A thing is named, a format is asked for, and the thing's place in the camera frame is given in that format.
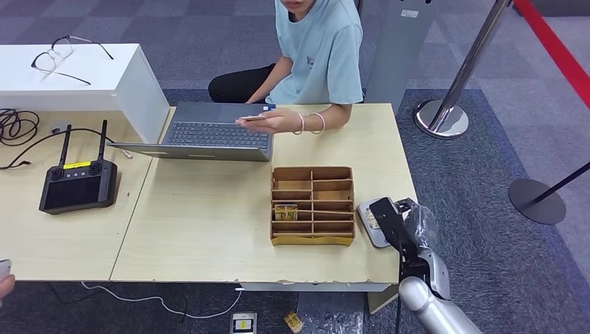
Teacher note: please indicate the cardboard card organizer box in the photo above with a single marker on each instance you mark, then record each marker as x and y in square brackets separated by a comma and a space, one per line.
[313, 239]

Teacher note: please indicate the grey kiosk stand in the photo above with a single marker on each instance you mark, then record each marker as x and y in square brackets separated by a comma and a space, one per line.
[398, 55]

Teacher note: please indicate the table leg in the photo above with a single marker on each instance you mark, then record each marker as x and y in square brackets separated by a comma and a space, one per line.
[380, 299]

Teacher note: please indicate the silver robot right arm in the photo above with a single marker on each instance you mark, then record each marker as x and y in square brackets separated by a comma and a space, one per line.
[433, 304]

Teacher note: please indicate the person's left forearm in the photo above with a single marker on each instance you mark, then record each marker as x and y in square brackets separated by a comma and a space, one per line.
[334, 119]

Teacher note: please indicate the black-framed eyeglasses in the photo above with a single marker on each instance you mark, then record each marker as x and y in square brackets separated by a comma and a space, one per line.
[62, 47]

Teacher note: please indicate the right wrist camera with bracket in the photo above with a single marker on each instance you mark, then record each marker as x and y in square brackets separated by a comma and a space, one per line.
[387, 221]

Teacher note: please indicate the grey open laptop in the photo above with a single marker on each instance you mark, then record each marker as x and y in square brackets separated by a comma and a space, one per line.
[207, 136]

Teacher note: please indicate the black stanchion post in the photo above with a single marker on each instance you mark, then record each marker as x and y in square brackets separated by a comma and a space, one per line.
[537, 201]

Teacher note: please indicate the yellow card on floor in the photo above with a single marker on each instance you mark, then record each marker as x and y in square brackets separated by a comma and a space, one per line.
[293, 322]

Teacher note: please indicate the grey card reader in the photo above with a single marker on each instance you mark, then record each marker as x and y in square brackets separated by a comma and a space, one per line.
[375, 239]

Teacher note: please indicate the white box shelf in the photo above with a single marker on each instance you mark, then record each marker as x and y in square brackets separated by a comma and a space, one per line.
[97, 85]

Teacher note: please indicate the red barrier belt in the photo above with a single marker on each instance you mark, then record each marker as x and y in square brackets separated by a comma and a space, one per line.
[557, 50]

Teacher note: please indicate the black remote controller with antennas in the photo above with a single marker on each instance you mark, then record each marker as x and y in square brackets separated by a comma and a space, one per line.
[76, 191]

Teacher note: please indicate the clear plastic bag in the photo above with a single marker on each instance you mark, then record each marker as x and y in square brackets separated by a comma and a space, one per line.
[334, 318]

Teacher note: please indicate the spare card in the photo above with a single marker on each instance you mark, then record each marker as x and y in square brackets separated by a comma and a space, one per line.
[252, 118]

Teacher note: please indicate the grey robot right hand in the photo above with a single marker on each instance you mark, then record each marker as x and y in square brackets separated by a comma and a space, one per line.
[421, 228]

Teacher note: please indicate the small device with yellow label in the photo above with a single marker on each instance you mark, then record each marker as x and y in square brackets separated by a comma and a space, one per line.
[243, 324]

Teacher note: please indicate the person's hand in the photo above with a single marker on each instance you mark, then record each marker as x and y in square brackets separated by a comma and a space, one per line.
[5, 288]

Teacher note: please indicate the person's left hand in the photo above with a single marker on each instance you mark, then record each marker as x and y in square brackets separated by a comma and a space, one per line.
[276, 123]

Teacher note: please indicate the person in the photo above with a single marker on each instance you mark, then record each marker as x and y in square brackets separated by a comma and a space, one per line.
[322, 55]

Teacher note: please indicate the white phone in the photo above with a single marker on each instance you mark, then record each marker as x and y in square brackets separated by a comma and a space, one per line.
[4, 268]

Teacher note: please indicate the chrome stanchion post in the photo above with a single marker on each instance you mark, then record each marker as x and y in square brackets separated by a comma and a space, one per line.
[441, 117]

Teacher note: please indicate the person's right forearm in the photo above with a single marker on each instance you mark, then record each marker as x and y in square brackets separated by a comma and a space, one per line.
[274, 80]

